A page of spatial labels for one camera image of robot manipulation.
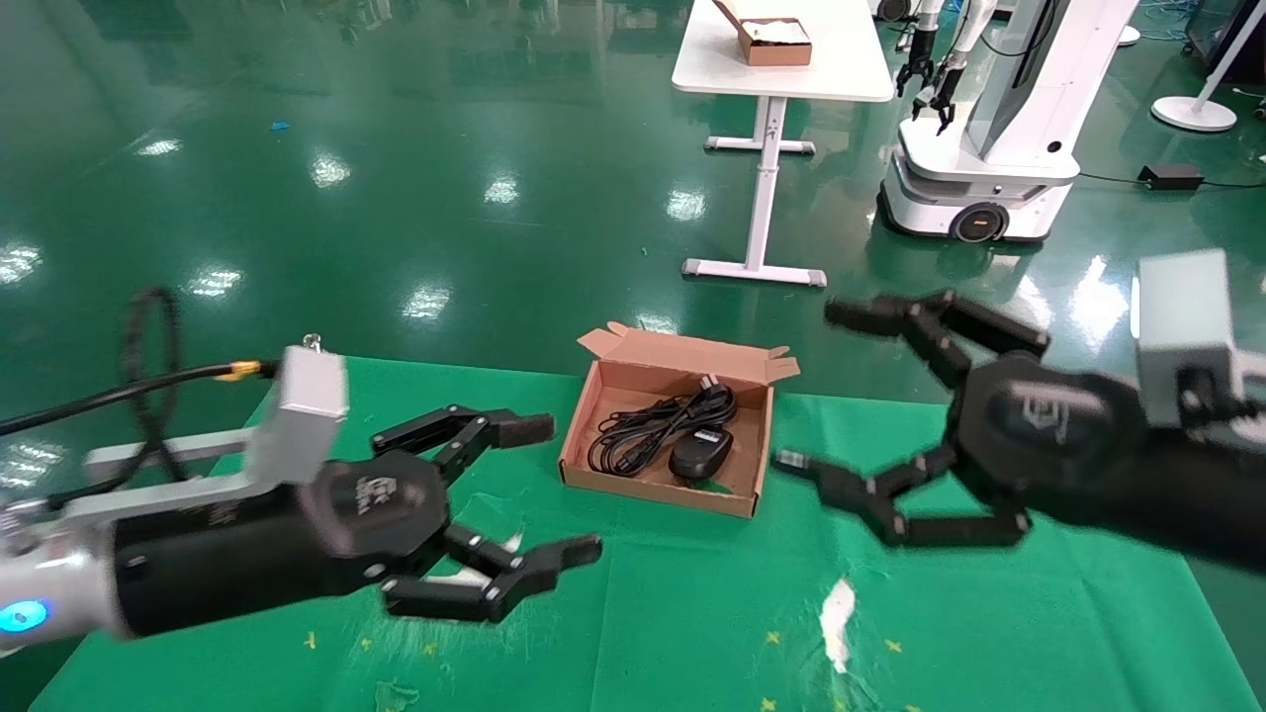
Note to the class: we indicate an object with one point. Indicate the black background robot gripper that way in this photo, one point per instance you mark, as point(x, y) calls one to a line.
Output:
point(915, 69)
point(943, 89)

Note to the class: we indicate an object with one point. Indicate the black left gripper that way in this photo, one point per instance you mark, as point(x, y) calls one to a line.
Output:
point(366, 514)

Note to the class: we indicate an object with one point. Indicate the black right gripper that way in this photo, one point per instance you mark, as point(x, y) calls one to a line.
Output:
point(1048, 425)

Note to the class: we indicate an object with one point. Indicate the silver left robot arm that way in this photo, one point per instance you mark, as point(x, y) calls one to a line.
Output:
point(59, 593)

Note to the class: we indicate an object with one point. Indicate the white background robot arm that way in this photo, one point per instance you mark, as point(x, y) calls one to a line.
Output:
point(930, 15)
point(974, 30)

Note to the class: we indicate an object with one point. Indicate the small brown cardboard box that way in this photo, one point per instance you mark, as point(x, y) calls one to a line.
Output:
point(776, 47)

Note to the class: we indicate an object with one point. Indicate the open brown cardboard box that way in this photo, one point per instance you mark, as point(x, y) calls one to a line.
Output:
point(682, 361)

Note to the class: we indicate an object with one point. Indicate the black background wheel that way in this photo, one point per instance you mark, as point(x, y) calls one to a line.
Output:
point(895, 10)

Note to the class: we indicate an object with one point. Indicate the white background table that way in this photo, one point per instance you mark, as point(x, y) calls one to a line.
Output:
point(841, 69)

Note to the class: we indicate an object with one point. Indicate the white wheeled background robot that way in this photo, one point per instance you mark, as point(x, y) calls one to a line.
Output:
point(989, 168)

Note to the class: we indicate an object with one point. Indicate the small white round base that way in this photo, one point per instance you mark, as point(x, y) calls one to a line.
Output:
point(1128, 37)

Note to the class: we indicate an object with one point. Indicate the green table cloth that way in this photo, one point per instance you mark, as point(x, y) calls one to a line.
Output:
point(692, 613)

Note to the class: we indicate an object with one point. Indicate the black power adapter brick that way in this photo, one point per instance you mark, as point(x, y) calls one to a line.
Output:
point(1170, 178)

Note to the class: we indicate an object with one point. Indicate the white stand base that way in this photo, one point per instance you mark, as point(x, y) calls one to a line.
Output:
point(1194, 114)

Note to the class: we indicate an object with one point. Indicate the dark background cabinet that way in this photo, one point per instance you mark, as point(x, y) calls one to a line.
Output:
point(1226, 30)

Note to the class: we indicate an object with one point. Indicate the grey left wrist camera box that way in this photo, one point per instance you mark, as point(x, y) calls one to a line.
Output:
point(297, 415)

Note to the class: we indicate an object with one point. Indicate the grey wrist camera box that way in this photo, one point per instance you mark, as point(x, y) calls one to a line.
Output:
point(297, 415)
point(1182, 316)

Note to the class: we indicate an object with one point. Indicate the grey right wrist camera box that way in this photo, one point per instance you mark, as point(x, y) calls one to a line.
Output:
point(1182, 316)

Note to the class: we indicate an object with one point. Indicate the silver camera mount bracket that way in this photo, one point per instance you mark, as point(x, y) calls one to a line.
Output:
point(168, 494)

